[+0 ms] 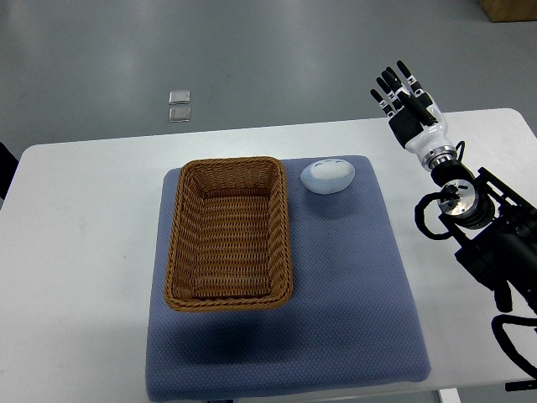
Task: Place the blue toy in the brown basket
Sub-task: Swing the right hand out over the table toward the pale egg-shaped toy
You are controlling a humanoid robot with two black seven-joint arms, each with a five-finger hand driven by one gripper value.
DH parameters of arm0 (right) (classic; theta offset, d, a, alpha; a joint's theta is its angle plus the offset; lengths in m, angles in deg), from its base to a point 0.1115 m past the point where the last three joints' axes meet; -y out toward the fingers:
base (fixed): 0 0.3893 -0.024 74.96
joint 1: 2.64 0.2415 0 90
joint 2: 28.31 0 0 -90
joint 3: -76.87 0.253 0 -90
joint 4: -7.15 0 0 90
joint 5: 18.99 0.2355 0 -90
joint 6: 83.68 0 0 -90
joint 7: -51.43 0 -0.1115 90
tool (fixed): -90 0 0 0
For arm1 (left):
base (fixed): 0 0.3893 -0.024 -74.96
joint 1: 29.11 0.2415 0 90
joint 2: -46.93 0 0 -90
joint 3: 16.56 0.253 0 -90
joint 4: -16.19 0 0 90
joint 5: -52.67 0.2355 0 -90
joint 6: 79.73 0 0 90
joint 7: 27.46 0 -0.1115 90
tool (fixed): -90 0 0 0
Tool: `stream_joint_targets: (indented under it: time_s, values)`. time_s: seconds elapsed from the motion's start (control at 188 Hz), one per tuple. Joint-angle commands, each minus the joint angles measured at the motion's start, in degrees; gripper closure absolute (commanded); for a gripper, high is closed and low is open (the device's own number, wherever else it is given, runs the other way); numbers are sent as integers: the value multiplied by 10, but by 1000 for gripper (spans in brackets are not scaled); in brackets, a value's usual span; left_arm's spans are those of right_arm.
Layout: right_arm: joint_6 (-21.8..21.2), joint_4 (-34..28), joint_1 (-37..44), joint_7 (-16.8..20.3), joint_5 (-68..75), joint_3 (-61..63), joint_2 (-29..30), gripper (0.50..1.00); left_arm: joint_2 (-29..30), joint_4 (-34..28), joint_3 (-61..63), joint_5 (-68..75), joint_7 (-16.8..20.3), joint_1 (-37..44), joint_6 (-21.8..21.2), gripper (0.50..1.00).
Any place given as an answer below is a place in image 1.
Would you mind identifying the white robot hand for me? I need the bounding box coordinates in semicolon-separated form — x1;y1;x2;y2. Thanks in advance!
370;60;456;165

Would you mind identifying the blue white plush toy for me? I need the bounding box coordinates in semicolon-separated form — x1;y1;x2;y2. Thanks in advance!
300;158;356;195

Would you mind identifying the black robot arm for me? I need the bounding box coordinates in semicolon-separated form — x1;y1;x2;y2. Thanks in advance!
370;61;536;313

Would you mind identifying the brown wicker basket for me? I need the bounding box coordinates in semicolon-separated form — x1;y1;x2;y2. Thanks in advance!
164;156;294;312

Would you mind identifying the cardboard box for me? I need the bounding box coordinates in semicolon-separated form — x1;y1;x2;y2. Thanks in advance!
478;0;536;23

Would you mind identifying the upper metal floor plate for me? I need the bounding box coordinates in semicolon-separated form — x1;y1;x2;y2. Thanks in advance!
169;90;190;105

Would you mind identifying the metal floor plate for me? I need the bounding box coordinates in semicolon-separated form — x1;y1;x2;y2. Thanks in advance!
169;106;191;123
169;90;190;105

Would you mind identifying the blue fabric mat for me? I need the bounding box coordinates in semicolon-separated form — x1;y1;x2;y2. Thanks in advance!
146;155;431;401

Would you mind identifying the lower metal floor plate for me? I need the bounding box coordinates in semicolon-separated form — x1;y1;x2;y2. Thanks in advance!
169;106;191;123

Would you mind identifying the white table leg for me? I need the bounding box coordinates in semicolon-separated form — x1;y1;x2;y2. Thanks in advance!
437;388;461;403

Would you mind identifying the black object at left edge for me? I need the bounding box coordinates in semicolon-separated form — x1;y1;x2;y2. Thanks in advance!
0;143;18;200

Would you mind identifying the black cable loop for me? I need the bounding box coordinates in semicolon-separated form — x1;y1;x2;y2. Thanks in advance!
414;193;456;240

